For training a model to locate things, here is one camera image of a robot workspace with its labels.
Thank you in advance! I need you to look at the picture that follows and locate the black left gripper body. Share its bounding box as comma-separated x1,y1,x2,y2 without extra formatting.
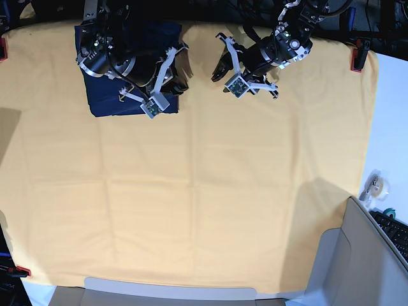
216,31,279,99

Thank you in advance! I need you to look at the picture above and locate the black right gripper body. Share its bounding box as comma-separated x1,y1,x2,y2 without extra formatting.
117,43,189,105

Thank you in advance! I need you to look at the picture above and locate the blue long-sleeve T-shirt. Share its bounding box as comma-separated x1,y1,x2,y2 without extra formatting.
75,20,188,118

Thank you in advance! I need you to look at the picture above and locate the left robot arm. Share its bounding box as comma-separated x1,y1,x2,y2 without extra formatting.
211,1,330,99

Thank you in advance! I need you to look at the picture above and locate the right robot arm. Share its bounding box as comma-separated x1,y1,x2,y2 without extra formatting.
76,1,188,110

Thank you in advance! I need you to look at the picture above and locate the red clamp top right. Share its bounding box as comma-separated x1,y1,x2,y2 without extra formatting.
351,38,371,73

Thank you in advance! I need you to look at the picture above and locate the red clamp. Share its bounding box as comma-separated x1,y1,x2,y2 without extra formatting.
351,38,371,73
6,266,31,278
0,38,8,61

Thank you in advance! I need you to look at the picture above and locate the yellow table cloth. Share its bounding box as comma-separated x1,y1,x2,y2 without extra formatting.
1,22,379,294

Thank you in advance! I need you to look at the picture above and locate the clear tape roll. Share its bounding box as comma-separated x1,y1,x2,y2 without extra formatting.
359,170,390,202

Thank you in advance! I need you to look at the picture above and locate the red clamp top left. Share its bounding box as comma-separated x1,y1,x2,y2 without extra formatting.
0,38,8,61

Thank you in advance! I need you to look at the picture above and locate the teal tape roll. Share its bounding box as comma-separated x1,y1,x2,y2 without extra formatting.
383,208,396,219

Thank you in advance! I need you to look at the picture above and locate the black keyboard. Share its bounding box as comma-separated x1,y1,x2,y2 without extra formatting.
369,211,408,260

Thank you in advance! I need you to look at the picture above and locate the cardboard box right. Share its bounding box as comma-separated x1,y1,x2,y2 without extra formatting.
302,197,407,305

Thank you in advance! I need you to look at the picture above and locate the red clamp bottom left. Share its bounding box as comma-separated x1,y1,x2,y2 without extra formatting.
6,266,31,278

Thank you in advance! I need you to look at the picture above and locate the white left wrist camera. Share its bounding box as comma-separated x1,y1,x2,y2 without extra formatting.
217,33,249,98

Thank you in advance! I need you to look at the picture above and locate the black cable bundle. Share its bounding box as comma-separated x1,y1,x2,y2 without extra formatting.
337,0,408,39

